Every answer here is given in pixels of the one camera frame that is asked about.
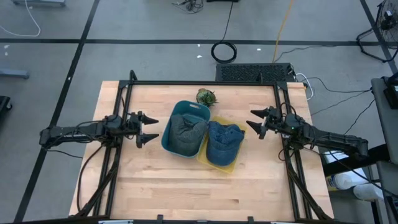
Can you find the white floor cable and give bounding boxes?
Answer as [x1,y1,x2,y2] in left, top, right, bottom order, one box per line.
[0,0,42,37]

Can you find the yellow translucent plastic tray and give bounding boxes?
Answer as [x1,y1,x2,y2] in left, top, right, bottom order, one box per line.
[196,115,249,174]

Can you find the black floor fan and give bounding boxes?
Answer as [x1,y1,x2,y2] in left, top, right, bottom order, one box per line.
[356,0,398,63]

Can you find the black shelf bar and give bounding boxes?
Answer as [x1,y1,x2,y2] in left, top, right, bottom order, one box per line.
[322,144,389,177]

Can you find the grey metal table leg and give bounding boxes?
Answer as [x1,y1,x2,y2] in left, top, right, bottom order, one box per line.
[0,68,30,80]

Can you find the grey desk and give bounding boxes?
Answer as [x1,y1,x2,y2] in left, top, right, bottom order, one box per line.
[371,76,398,164]

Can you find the black aluminium table frame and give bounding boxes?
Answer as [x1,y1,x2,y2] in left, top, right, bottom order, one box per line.
[68,70,335,224]

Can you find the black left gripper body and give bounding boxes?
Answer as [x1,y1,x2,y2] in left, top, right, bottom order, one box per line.
[126,110,144,149]

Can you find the small green succulent plant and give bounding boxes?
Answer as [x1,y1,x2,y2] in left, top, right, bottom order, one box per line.
[195,88,218,108]

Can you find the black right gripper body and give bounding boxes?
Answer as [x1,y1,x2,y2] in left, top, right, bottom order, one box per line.
[259,105,285,140]

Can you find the tangled black cables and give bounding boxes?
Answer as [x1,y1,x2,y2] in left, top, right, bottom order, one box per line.
[170,0,205,15]

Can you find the black perforated computer case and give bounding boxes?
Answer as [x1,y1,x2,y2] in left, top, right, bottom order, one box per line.
[215,62,295,83]

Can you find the white paper roll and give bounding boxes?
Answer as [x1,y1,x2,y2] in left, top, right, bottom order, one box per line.
[353,183,385,202]
[326,172,371,191]

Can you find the black device on desk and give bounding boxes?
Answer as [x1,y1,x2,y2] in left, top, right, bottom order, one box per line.
[382,72,398,110]

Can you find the black cable with coil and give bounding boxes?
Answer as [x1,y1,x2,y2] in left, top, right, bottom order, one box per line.
[210,0,238,64]

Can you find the white cable loop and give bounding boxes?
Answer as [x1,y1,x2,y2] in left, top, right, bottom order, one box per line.
[294,72,315,102]

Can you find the black caster base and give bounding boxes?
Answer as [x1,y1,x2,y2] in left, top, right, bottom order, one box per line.
[0,95,13,113]

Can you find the blue denim cap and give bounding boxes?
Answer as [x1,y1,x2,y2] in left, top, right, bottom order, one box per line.
[206,120,246,167]

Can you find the teal plastic bin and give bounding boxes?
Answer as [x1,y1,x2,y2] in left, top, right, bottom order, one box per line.
[160,100,212,159]

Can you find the yellow cable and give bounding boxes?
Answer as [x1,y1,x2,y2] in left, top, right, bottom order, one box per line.
[272,0,295,63]

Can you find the white box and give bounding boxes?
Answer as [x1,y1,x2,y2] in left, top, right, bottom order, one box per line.
[322,150,356,165]

